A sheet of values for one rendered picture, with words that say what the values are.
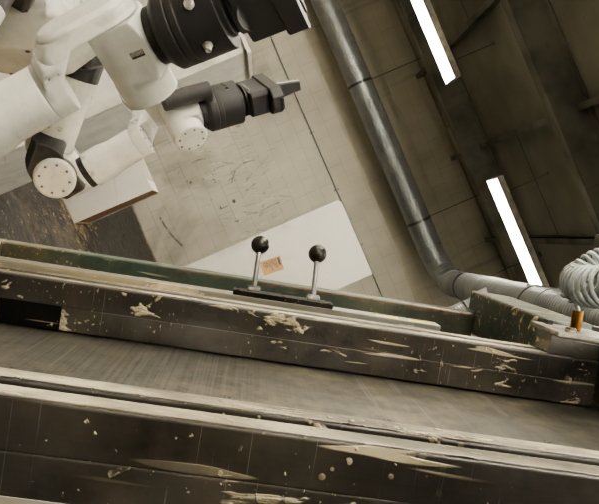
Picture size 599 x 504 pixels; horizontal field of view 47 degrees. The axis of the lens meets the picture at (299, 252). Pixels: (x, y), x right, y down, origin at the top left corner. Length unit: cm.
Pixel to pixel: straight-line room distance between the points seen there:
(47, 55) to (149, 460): 46
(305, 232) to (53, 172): 361
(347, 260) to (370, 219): 450
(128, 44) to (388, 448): 51
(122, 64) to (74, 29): 6
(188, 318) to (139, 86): 34
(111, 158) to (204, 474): 98
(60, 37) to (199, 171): 856
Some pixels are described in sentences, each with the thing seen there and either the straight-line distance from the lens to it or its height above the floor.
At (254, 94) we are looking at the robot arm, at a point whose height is 154.
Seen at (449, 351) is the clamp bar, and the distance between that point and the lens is 103.
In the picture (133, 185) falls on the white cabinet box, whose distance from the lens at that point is 613.
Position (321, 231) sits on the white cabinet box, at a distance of 486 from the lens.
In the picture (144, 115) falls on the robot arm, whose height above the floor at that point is 133.
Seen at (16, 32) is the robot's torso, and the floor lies 125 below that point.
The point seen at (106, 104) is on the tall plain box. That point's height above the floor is 101.
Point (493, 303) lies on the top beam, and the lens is 158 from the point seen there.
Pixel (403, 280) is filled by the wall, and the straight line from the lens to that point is 945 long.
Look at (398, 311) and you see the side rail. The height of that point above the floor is 167.
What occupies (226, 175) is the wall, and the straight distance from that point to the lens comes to 928.
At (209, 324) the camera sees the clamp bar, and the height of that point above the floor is 133.
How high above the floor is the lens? 145
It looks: 2 degrees up
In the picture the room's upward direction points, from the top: 66 degrees clockwise
